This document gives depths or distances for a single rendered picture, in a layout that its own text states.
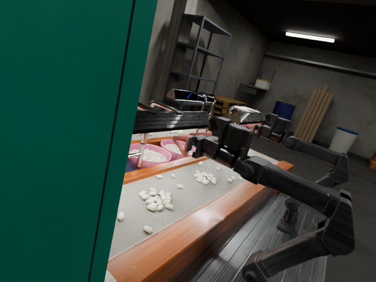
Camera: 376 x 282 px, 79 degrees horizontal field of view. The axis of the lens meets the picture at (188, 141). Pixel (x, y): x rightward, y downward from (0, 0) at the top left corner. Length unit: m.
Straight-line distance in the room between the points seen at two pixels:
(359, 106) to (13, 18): 8.82
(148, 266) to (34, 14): 0.63
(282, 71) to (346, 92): 2.10
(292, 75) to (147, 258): 8.67
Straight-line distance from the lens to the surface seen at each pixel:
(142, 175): 1.13
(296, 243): 0.70
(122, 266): 0.71
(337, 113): 8.88
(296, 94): 9.00
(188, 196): 1.10
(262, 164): 0.64
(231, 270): 0.94
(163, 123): 0.88
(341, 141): 8.10
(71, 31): 0.25
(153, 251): 0.76
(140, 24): 0.28
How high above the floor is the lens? 1.30
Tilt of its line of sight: 17 degrees down
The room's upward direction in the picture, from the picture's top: 15 degrees clockwise
